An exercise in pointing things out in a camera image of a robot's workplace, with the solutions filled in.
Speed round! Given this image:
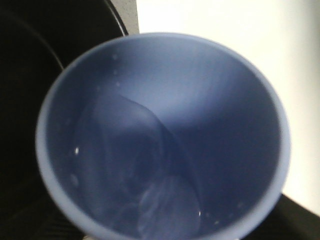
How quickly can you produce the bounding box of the light blue ribbed cup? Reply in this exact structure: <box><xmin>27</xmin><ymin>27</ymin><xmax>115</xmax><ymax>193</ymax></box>
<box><xmin>35</xmin><ymin>33</ymin><xmax>291</xmax><ymax>240</ymax></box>

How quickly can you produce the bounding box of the black glass gas stove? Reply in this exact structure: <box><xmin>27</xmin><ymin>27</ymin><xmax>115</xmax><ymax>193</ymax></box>
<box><xmin>0</xmin><ymin>0</ymin><xmax>128</xmax><ymax>240</ymax></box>

